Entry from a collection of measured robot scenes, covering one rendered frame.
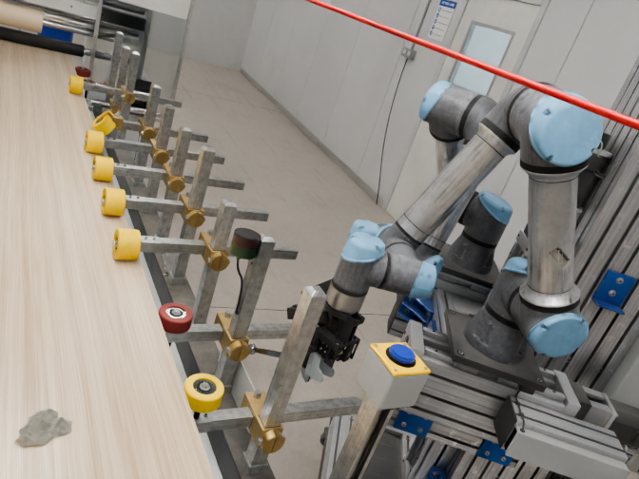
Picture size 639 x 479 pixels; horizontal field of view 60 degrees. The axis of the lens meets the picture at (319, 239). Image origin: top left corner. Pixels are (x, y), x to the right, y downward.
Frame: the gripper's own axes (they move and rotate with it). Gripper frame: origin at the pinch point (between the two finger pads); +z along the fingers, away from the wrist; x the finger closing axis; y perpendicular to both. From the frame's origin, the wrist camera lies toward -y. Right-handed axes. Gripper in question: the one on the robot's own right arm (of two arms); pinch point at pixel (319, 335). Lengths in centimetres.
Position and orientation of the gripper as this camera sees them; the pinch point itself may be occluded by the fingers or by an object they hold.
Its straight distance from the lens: 155.9
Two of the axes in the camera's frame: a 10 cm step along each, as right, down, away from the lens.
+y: 8.5, 0.6, 5.2
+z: -3.0, 8.7, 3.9
